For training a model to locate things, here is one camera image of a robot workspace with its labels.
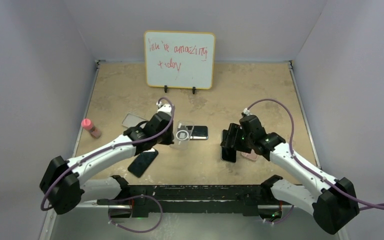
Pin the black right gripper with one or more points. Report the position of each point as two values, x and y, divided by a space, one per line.
235 130

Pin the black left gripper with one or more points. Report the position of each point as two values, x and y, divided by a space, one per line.
169 140

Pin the clear magsafe phone case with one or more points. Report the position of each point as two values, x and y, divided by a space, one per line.
182 132

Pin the clear grey phone case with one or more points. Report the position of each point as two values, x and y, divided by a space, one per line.
133 120

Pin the black phone with case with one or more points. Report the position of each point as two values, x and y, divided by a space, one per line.
228 155

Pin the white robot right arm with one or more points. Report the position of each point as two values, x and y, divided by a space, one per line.
320 194

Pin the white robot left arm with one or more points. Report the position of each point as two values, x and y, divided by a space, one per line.
62 180

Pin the pink phone case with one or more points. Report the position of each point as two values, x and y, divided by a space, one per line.
252 156

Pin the yellow framed whiteboard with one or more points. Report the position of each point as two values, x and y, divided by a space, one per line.
179 59

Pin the pink capped small bottle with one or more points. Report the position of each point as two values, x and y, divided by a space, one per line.
91 128

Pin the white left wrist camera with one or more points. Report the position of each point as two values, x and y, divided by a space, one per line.
164 108

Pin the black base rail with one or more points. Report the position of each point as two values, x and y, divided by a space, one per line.
248 200

